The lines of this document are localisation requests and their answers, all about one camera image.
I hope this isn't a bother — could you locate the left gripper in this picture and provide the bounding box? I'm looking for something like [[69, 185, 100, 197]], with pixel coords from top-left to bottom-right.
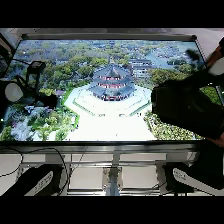
[[35, 93, 60, 110]]

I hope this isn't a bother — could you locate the person's forearm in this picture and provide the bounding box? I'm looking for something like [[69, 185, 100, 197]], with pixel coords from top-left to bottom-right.
[[207, 133, 224, 148], [205, 37, 224, 68]]

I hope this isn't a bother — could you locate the silver frame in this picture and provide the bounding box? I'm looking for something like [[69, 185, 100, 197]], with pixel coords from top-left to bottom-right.
[[0, 32, 224, 197]]

